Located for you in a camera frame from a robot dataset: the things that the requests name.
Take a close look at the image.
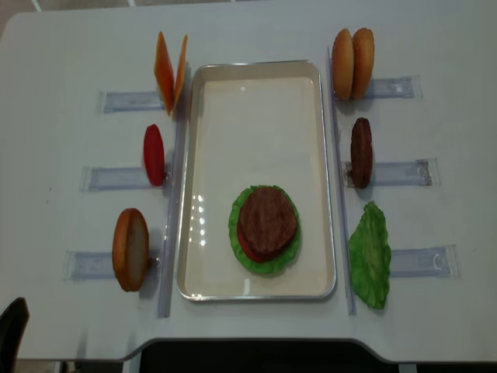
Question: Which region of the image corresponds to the orange cheese slice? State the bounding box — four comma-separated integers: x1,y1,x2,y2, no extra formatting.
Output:
172,35,188,112
154,32,174,116

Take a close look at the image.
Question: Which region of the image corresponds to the brown meat patty in burger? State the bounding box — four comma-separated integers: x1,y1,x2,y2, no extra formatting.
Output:
237,186,298,259

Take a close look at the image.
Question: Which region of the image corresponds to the red tomato slice in burger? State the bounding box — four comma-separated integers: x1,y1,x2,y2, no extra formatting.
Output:
237,224,272,263

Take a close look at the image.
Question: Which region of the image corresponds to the green lettuce leaf in burger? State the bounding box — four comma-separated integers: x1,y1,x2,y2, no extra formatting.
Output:
228,185,301,275

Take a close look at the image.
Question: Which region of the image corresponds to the upright red tomato slice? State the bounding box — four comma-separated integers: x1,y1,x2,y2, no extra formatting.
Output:
143,124,165,187

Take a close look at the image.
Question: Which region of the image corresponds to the upright brown meat patty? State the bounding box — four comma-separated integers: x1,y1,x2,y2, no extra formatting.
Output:
350,117,373,189

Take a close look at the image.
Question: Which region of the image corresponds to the upright green lettuce leaf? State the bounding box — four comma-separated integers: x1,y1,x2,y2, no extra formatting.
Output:
349,201,391,310

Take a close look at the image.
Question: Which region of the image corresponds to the clear holder for tomato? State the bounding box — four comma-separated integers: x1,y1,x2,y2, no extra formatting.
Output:
79,166,154,192

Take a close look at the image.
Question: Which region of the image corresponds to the clear holder for cheese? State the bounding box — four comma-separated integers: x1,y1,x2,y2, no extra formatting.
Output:
99,91,165,113

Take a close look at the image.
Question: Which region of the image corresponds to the clear holder for lettuce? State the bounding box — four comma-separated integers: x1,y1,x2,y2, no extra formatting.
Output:
390,245,460,278

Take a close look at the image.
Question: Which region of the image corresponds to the white metal tray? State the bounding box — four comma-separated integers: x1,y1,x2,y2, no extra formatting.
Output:
176,61,336,302

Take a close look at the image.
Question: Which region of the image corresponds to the upright bun half left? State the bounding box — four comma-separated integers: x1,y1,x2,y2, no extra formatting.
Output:
112,208,149,291

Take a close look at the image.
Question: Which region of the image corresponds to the bun half inner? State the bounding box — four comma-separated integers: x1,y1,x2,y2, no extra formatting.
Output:
332,28,354,100

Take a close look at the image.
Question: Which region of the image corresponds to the clear holder for patty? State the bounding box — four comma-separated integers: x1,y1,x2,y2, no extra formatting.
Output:
342,158,441,187

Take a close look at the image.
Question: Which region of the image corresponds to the clear holder for buns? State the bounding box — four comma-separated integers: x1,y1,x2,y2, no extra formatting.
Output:
334,75,423,101

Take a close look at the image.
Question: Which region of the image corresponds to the sesame bun half outer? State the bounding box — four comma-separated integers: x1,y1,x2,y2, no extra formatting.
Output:
351,28,374,99

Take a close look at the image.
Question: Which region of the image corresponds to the clear holder for left bun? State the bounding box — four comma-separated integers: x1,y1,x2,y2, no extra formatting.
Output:
62,250,162,281

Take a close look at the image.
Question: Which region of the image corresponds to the black chair back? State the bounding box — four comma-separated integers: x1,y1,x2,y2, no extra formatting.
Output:
0,298,30,372

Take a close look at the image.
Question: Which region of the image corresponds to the clear left rail strip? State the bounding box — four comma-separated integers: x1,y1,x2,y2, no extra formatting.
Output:
158,63,191,319

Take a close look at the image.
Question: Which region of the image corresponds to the clear rail strip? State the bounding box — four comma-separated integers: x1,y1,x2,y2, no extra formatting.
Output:
158,63,191,319
327,45,356,315

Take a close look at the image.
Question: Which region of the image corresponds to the clear right rail strip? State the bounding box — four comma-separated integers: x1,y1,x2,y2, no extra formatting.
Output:
327,45,356,315

